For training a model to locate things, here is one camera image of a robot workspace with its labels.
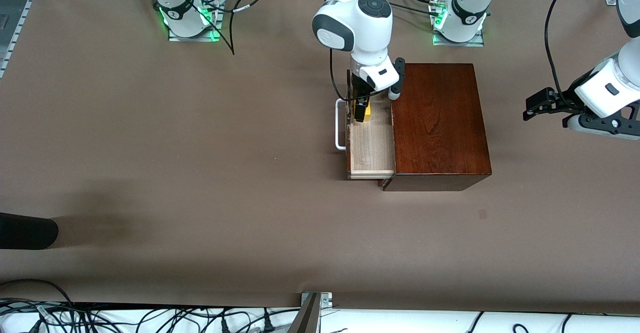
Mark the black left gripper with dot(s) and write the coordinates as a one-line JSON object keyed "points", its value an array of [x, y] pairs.
{"points": [[564, 101]]}

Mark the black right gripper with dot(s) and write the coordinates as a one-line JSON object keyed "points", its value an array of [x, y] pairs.
{"points": [[359, 89]]}

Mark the yellow block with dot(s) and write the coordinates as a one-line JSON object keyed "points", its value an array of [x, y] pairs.
{"points": [[368, 113]]}

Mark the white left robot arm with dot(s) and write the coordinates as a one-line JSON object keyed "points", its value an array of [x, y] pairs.
{"points": [[470, 3]]}

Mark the dark brown wooden cabinet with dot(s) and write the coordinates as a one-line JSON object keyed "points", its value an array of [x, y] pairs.
{"points": [[435, 123]]}

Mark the grey aluminium profile bar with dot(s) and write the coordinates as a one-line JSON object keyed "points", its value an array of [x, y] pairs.
{"points": [[306, 320]]}

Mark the black cylinder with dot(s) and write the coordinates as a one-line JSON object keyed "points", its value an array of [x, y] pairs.
{"points": [[25, 230]]}

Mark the aluminium left arm base plate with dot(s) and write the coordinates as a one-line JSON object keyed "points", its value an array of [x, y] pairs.
{"points": [[457, 44]]}

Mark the aluminium right arm base plate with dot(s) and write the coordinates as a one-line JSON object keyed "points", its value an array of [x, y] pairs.
{"points": [[195, 38]]}

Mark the metal corner bracket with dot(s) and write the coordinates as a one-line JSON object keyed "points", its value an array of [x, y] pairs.
{"points": [[325, 300]]}

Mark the aluminium edge rail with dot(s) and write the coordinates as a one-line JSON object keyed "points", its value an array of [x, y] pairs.
{"points": [[12, 33]]}

